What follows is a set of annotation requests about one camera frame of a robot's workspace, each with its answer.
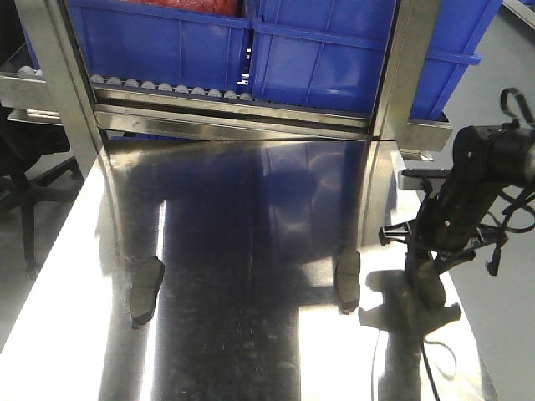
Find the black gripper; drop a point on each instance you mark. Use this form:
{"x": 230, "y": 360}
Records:
{"x": 470, "y": 205}

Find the grey brake pad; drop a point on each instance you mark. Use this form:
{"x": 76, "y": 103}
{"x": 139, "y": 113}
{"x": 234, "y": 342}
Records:
{"x": 430, "y": 288}
{"x": 346, "y": 281}
{"x": 145, "y": 278}

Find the blue plastic bin right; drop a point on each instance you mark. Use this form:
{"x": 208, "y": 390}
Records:
{"x": 329, "y": 54}

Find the blue plastic bin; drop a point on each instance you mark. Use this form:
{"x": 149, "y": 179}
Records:
{"x": 164, "y": 45}
{"x": 329, "y": 54}

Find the blue plastic bin left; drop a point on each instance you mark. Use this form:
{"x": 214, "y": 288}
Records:
{"x": 164, "y": 45}

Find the black office chair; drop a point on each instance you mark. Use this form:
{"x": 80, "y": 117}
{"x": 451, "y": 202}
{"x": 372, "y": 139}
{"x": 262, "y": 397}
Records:
{"x": 22, "y": 145}

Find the stainless steel rack frame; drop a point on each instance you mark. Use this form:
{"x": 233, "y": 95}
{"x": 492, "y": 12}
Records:
{"x": 65, "y": 96}

